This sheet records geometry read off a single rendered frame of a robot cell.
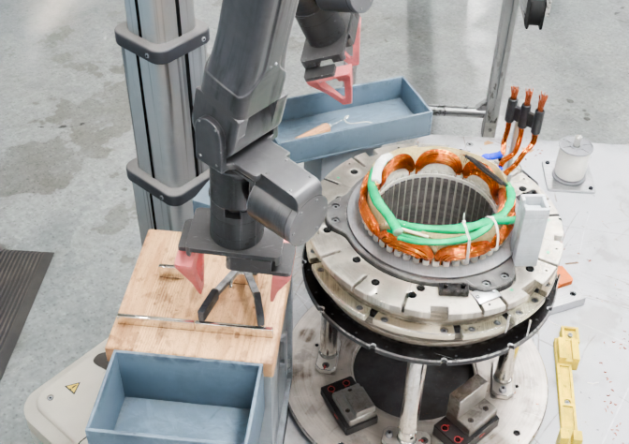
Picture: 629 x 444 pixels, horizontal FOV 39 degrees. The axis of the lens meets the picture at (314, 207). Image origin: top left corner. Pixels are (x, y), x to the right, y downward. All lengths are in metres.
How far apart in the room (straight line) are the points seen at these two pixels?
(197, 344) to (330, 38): 0.48
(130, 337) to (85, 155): 2.09
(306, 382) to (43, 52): 2.57
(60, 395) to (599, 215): 1.18
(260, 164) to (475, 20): 3.05
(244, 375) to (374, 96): 0.60
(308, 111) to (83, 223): 1.52
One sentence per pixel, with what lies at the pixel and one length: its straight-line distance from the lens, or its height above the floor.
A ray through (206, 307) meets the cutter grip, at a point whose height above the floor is 1.09.
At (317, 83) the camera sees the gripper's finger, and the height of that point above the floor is 1.15.
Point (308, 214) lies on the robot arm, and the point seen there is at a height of 1.27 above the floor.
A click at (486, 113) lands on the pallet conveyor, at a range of 3.03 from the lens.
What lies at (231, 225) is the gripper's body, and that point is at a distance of 0.92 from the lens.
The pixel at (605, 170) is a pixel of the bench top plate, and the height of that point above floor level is 0.78.
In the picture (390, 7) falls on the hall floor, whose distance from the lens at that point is 3.91.
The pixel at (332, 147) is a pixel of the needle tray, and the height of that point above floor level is 1.04.
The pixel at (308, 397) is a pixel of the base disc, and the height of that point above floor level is 0.80.
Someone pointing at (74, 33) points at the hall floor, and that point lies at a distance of 3.79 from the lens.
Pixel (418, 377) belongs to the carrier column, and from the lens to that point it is 1.13.
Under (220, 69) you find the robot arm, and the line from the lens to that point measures 0.80.
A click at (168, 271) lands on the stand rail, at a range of 1.09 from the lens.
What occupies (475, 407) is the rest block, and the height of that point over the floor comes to 0.84.
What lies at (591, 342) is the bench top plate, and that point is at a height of 0.78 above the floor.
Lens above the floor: 1.84
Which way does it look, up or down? 41 degrees down
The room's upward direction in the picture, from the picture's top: 1 degrees clockwise
